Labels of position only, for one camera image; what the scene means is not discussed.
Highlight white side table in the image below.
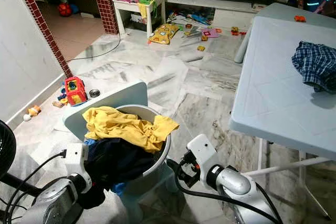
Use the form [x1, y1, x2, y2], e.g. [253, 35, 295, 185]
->
[114, 0, 166, 38]

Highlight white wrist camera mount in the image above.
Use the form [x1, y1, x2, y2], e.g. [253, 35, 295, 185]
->
[65, 143, 89, 178]
[186, 134, 218, 175]

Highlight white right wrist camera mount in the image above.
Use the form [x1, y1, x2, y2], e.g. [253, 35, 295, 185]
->
[186, 134, 218, 175]

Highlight black floor fan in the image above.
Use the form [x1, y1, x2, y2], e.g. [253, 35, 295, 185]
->
[0, 122, 64, 224]

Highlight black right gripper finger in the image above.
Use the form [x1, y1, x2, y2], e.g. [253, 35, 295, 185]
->
[165, 158, 187, 182]

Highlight pale blue small table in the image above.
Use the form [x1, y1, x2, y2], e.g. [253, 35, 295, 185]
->
[234, 3, 336, 65]

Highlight bright blue cloth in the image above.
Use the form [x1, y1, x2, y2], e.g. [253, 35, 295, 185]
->
[112, 182, 129, 197]

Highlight red ball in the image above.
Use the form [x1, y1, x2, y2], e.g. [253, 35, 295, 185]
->
[58, 3, 73, 17]

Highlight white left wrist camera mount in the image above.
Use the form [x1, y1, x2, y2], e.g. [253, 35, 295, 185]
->
[65, 143, 89, 178]

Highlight pink toy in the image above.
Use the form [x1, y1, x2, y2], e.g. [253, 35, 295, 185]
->
[202, 27, 220, 38]

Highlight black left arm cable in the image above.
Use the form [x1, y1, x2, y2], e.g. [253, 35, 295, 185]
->
[5, 151, 68, 224]

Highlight navy garment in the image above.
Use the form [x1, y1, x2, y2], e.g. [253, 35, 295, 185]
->
[84, 137, 158, 209]

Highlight yellow shirt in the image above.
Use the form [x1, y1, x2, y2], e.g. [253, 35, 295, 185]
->
[82, 107, 180, 154]

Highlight blue plaid shorts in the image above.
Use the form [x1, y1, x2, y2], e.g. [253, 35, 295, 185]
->
[292, 41, 336, 92]

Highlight small orange toy figure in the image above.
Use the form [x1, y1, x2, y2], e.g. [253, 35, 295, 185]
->
[26, 105, 43, 121]

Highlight red yellow toy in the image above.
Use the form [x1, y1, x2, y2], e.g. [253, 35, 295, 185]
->
[65, 76, 89, 106]

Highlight white television console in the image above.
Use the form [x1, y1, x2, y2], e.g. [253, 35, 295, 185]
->
[165, 0, 289, 25]

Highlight pale blue folding table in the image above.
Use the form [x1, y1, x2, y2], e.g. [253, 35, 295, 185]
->
[230, 17, 336, 219]

